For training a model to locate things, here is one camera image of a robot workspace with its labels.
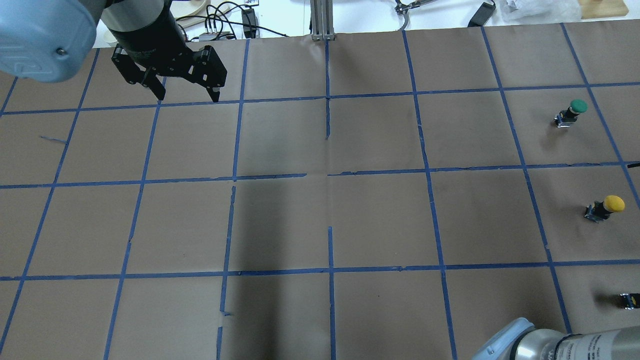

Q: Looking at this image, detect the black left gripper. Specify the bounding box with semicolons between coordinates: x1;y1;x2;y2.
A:
110;14;227;103

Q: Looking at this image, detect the yellow push button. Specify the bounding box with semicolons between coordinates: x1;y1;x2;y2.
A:
583;194;626;223

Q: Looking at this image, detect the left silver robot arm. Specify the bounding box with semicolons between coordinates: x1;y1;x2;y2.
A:
0;0;227;103

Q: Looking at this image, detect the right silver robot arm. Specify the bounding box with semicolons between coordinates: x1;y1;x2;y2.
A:
471;317;640;360

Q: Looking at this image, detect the green push button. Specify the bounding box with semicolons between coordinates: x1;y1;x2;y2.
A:
554;99;589;129

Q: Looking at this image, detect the black power adapter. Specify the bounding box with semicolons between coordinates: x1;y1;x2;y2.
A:
241;7;258;39

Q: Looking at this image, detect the clear plastic bag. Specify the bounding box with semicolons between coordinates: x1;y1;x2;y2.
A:
496;0;582;25

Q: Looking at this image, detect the wooden cutting board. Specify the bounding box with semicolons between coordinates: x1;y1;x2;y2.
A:
578;0;629;20

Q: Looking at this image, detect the aluminium frame post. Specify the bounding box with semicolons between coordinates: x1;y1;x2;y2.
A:
310;0;336;42

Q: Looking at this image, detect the small black switch block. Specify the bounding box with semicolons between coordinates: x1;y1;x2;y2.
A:
618;292;640;310

